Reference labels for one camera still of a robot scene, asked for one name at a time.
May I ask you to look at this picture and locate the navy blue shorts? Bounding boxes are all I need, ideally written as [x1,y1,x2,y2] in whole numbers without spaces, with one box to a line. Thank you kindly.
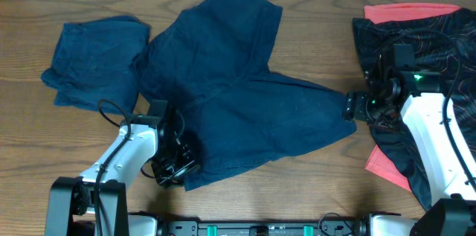
[131,0,356,191]

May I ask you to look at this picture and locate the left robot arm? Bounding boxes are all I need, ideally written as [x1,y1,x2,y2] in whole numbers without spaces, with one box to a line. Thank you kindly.
[45,115,199,235]

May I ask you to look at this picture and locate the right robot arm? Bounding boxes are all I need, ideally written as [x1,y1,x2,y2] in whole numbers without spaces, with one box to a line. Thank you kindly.
[344,68,475,235]

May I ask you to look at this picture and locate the red coral garment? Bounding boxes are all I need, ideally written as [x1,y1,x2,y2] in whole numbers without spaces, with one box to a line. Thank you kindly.
[364,3,460,24]

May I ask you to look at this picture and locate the black patterned shorts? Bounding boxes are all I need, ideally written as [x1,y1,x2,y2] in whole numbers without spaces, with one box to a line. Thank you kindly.
[353,8,475,210]

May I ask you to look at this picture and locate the folded navy shorts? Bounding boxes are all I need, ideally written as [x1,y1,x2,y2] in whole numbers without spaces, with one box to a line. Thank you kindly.
[41,16,149,115]

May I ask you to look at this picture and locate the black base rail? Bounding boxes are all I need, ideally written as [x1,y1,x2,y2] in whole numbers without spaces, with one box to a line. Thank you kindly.
[126,211,373,236]

